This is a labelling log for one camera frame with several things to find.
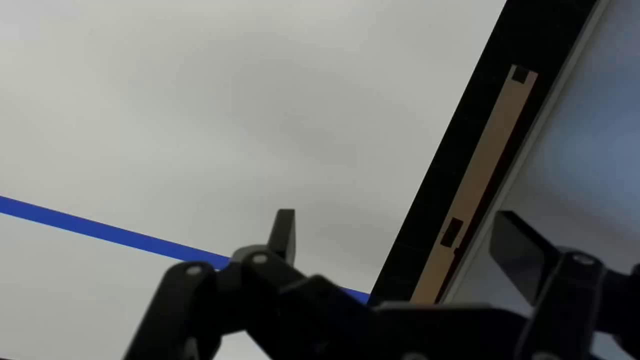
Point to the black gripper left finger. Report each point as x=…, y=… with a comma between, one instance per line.
x=267, y=301

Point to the rail frame with tan strip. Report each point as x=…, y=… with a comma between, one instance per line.
x=491, y=80

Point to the blue tape strip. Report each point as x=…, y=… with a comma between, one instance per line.
x=100, y=231

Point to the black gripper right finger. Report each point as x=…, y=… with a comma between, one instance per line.
x=566, y=292

